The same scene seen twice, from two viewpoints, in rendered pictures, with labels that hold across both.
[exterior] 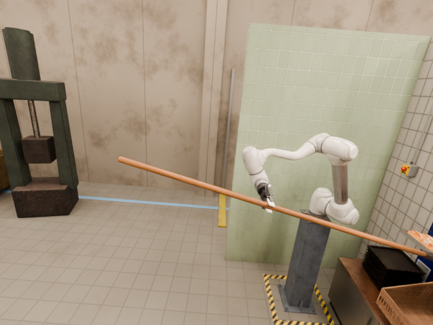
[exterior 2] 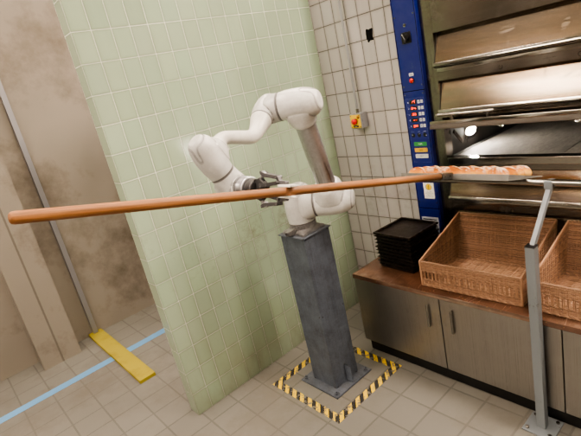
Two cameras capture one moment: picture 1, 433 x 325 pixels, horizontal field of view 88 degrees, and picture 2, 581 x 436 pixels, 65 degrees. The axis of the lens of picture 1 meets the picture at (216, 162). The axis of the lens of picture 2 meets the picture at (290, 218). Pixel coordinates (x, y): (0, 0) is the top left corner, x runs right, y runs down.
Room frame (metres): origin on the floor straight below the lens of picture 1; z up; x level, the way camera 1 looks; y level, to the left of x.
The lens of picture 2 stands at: (-0.11, 0.62, 1.83)
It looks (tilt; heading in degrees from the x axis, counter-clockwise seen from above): 17 degrees down; 322
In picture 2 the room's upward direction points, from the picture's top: 13 degrees counter-clockwise
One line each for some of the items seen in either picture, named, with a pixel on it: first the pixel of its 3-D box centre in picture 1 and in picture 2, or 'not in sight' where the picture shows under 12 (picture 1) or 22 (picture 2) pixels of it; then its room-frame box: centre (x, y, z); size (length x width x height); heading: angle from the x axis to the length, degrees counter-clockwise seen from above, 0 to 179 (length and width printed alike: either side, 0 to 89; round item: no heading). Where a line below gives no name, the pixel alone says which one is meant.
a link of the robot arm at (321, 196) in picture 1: (321, 200); (299, 201); (1.78, -0.95, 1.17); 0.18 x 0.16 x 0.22; 31
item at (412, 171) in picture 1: (408, 169); (359, 120); (1.95, -1.76, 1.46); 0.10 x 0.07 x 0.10; 0
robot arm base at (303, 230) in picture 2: (314, 213); (300, 226); (1.79, -0.92, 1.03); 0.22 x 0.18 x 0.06; 90
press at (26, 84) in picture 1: (36, 130); not in sight; (3.09, 2.60, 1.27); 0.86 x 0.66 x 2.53; 89
